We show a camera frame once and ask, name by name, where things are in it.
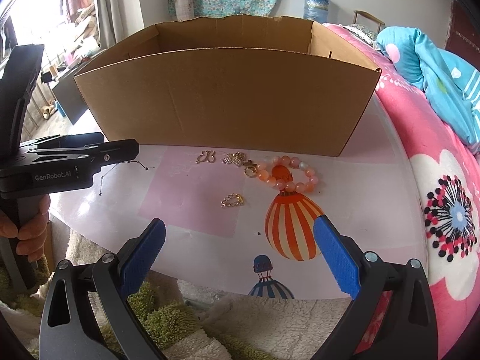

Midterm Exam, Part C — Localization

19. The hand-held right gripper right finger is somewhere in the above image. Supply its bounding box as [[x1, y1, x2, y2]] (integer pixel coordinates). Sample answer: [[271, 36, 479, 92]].
[[313, 214, 439, 360]]

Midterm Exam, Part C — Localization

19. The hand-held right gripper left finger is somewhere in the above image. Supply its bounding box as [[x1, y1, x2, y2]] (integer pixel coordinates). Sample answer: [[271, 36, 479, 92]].
[[39, 217, 166, 360]]

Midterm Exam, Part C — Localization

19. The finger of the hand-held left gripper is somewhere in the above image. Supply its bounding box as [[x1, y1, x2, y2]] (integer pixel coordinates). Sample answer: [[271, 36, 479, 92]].
[[17, 139, 140, 172], [20, 132, 105, 149]]

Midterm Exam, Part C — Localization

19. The orange pink bead bracelet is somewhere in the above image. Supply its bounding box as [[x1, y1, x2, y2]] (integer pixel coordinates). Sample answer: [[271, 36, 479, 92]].
[[252, 154, 326, 194]]

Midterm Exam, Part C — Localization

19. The short gold chain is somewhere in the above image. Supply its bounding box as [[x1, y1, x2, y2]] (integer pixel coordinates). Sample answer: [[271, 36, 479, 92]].
[[220, 193, 246, 209]]

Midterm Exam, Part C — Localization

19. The gold ladder pendant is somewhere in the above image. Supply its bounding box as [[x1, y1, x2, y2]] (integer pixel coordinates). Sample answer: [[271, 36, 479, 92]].
[[221, 151, 247, 166]]

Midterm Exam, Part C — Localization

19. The brown cardboard box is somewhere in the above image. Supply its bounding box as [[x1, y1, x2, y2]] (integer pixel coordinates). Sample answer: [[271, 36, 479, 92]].
[[73, 14, 382, 158]]

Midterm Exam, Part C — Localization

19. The person's left hand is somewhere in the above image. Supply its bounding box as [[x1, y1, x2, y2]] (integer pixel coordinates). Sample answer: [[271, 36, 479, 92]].
[[0, 196, 52, 264]]

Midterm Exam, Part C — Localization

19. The grey cabinet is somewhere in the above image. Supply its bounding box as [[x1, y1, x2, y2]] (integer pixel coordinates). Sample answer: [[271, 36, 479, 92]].
[[50, 71, 94, 124]]

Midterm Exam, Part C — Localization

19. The green white fluffy towel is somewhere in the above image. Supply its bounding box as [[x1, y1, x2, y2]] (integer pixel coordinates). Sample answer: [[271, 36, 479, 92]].
[[0, 229, 357, 360]]

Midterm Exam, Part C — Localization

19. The pink floral blanket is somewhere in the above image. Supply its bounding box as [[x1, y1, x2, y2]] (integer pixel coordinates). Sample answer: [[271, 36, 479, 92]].
[[324, 22, 480, 360]]

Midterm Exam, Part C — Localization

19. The grey curtain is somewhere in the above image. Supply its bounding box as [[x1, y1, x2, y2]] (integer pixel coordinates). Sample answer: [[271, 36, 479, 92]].
[[95, 0, 145, 49]]

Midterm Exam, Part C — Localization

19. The white paper roll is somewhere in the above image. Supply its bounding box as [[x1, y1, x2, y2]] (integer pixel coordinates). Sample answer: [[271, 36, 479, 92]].
[[172, 0, 194, 21]]

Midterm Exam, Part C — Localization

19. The blue cartoon quilt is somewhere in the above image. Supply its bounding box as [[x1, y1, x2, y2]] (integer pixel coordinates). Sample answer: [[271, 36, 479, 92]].
[[375, 26, 480, 154]]

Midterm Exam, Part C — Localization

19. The patterned lace cloth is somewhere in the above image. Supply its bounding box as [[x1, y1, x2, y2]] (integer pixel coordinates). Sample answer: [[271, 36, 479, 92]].
[[345, 22, 379, 44]]

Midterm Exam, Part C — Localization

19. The wooden chair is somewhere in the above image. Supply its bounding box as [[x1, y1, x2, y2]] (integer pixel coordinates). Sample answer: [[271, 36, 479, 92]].
[[352, 10, 386, 32]]

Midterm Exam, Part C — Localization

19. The blue water jug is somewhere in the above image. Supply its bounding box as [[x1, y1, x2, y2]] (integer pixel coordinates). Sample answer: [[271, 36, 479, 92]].
[[303, 0, 331, 21]]

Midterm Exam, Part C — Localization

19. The dark red door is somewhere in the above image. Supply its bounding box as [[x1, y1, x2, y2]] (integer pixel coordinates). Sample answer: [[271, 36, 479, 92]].
[[446, 0, 480, 61]]

